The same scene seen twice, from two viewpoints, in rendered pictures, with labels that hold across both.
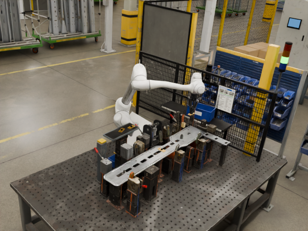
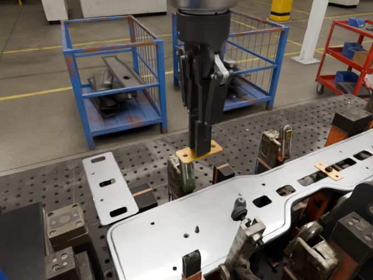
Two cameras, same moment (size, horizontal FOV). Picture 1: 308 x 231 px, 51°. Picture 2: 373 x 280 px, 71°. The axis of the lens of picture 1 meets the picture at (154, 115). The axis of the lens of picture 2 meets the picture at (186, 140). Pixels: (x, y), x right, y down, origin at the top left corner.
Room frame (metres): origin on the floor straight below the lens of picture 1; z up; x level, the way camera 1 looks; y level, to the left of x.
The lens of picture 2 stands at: (3.49, -0.25, 1.55)
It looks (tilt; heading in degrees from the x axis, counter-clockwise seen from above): 35 degrees down; 205
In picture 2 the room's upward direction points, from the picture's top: straight up
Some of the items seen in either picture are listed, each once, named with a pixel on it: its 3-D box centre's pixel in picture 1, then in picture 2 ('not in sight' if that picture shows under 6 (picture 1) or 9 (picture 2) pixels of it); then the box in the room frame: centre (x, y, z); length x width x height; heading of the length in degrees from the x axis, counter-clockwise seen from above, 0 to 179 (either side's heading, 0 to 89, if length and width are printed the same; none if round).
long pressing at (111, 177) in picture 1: (161, 151); (329, 168); (2.73, -0.10, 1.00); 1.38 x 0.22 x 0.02; 143
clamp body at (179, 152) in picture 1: (178, 165); (267, 173); (2.70, -0.28, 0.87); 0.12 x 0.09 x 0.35; 53
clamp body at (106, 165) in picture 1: (105, 178); not in sight; (2.39, 0.38, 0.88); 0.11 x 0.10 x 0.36; 53
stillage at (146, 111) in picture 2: not in sight; (112, 75); (1.37, -2.11, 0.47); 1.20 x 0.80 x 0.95; 47
